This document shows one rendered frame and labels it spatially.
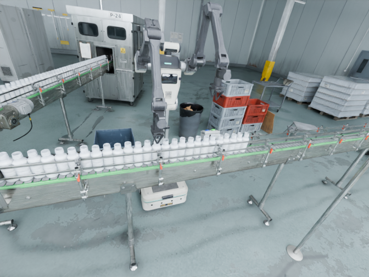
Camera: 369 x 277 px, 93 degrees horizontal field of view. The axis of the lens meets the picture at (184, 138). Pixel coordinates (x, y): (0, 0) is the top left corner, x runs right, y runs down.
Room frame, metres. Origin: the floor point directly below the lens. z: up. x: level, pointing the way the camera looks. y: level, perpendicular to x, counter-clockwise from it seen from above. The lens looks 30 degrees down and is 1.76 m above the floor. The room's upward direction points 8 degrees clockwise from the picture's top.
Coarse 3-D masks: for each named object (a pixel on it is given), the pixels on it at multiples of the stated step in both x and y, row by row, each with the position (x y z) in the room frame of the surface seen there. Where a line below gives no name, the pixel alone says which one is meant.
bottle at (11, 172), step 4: (0, 152) 0.65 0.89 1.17; (4, 152) 0.65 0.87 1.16; (0, 156) 0.62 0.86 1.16; (4, 156) 0.63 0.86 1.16; (8, 156) 0.65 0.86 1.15; (0, 160) 0.62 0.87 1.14; (4, 160) 0.63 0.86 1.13; (8, 160) 0.64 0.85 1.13; (12, 160) 0.65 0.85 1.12; (0, 164) 0.61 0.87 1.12; (4, 164) 0.62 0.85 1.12; (8, 164) 0.63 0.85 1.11; (12, 164) 0.64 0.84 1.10; (12, 168) 0.63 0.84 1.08; (4, 172) 0.61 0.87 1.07; (8, 172) 0.62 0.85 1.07; (12, 172) 0.63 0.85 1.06; (4, 176) 0.61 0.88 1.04; (8, 176) 0.61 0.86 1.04; (12, 176) 0.62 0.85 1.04; (8, 180) 0.61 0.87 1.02; (12, 180) 0.62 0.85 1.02; (16, 180) 0.63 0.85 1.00
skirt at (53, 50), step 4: (52, 48) 10.55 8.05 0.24; (56, 48) 10.64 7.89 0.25; (52, 52) 10.53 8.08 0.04; (56, 52) 10.60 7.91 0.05; (60, 52) 10.69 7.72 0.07; (64, 52) 10.77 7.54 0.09; (68, 52) 10.85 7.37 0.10; (72, 52) 10.94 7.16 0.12; (76, 52) 11.02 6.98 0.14; (180, 60) 13.66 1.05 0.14; (208, 64) 14.60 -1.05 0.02; (212, 64) 14.74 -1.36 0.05; (232, 64) 15.49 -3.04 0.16; (236, 64) 15.64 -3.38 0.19; (240, 64) 15.79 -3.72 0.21; (244, 64) 15.98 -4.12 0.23
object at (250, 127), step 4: (244, 124) 3.60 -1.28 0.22; (248, 124) 3.65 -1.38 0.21; (252, 124) 3.72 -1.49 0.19; (256, 124) 3.79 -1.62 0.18; (260, 124) 3.84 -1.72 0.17; (240, 128) 3.63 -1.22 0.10; (244, 128) 3.64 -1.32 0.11; (248, 128) 3.69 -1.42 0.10; (252, 128) 3.74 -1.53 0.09; (256, 128) 3.80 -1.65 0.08
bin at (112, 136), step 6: (96, 132) 1.32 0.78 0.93; (102, 132) 1.35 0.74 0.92; (108, 132) 1.37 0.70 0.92; (114, 132) 1.39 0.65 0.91; (120, 132) 1.41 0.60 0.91; (126, 132) 1.43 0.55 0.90; (132, 132) 1.37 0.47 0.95; (96, 138) 1.26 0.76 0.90; (102, 138) 1.34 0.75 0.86; (108, 138) 1.36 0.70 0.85; (114, 138) 1.38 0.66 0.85; (120, 138) 1.41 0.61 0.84; (126, 138) 1.43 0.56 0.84; (132, 138) 1.35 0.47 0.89; (96, 144) 1.21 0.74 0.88; (102, 144) 1.34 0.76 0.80; (132, 144) 1.38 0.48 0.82
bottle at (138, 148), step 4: (136, 144) 0.88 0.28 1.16; (140, 144) 0.89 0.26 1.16; (136, 148) 0.88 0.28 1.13; (140, 148) 0.89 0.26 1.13; (136, 152) 0.87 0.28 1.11; (136, 156) 0.87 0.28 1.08; (140, 156) 0.87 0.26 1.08; (136, 160) 0.87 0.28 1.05; (140, 160) 0.87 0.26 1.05; (136, 164) 0.87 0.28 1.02; (140, 164) 0.87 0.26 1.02
